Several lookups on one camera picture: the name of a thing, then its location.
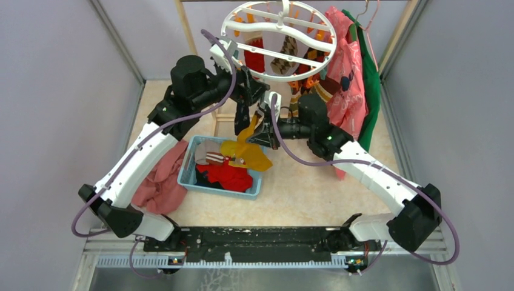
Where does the argyle brown cream sock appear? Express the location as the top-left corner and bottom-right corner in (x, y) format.
(270, 35), (299, 76)

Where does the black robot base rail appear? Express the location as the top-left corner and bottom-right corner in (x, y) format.
(143, 215), (382, 265)

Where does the white round clip hanger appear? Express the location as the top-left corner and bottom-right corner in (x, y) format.
(221, 1), (336, 82)

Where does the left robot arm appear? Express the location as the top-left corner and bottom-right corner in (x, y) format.
(78, 55), (270, 251)

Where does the green hanging garment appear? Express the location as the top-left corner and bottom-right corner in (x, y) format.
(342, 9), (381, 150)

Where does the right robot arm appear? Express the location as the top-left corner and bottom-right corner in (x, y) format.
(247, 92), (443, 253)

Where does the light blue plastic basket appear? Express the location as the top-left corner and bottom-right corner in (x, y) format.
(177, 135), (262, 200)

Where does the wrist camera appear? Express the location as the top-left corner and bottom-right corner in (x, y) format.
(261, 91), (282, 119)
(209, 38), (238, 72)

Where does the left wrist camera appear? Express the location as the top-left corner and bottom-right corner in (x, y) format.
(209, 38), (238, 72)

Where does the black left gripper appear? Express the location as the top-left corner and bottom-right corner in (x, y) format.
(192, 56), (270, 112)

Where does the pink cloth on floor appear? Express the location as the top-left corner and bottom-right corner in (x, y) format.
(132, 140), (189, 215)

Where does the pink patterned hanging garment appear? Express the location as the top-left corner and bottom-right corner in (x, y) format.
(321, 5), (368, 181)

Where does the mustard yellow ribbed sock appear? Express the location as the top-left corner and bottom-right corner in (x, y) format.
(233, 115), (273, 172)

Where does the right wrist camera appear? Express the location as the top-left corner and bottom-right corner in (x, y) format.
(261, 91), (282, 119)

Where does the navy blue patterned sock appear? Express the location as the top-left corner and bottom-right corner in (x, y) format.
(234, 103), (250, 135)

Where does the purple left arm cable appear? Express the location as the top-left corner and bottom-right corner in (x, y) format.
(71, 28), (238, 280)

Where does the red santa sock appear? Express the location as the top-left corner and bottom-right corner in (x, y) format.
(244, 36), (265, 73)

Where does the light wooden clothes rack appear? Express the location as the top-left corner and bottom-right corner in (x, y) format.
(174, 0), (415, 138)

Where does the yellow sock in basket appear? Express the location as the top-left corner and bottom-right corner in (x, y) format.
(220, 140), (239, 158)

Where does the red cloth in basket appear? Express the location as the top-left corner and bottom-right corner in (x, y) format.
(195, 162), (253, 193)

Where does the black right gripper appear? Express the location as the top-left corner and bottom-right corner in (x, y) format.
(245, 110), (313, 151)

